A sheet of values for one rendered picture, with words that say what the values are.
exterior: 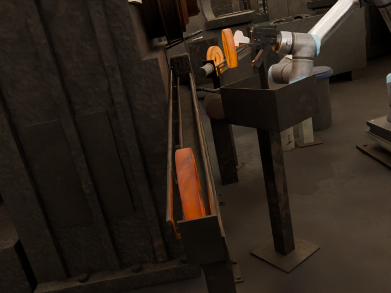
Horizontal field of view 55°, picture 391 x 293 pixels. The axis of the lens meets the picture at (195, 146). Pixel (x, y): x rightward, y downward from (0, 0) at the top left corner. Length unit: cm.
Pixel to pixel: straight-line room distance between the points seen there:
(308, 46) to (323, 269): 87
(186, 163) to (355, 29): 373
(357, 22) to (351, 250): 305
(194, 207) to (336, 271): 94
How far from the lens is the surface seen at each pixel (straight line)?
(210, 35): 445
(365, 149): 249
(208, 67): 219
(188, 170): 70
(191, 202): 69
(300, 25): 395
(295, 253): 162
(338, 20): 192
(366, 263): 159
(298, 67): 161
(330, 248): 165
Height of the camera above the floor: 98
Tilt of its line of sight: 19 degrees down
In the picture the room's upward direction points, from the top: 12 degrees counter-clockwise
